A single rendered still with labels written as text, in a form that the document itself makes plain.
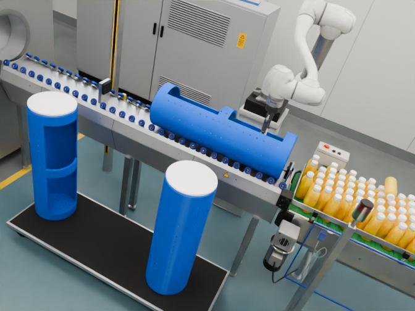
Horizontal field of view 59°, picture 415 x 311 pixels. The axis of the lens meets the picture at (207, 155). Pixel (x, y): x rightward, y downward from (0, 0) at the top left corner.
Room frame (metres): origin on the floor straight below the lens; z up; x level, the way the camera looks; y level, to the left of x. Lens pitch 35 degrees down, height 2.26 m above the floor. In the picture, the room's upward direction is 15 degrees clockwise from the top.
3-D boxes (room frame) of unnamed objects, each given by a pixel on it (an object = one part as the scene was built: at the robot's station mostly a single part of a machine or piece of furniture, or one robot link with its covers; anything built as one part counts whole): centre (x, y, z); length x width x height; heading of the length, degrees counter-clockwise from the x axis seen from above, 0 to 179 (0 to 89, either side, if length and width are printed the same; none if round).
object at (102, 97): (2.16, 0.79, 1.00); 0.10 x 0.04 x 0.15; 165
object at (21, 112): (2.28, 1.48, 0.31); 0.06 x 0.06 x 0.63; 75
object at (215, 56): (4.04, 0.78, 0.72); 2.15 x 0.54 x 1.45; 75
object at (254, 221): (1.77, -0.42, 0.31); 0.06 x 0.06 x 0.63; 75
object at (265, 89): (2.56, -0.35, 1.25); 0.18 x 0.16 x 0.22; 82
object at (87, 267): (1.62, 0.42, 0.08); 1.50 x 0.52 x 0.15; 75
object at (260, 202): (2.09, 0.51, 0.79); 2.17 x 0.29 x 0.34; 75
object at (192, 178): (1.49, 0.05, 1.03); 0.28 x 0.28 x 0.01
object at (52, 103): (1.82, 0.98, 1.03); 0.28 x 0.28 x 0.01
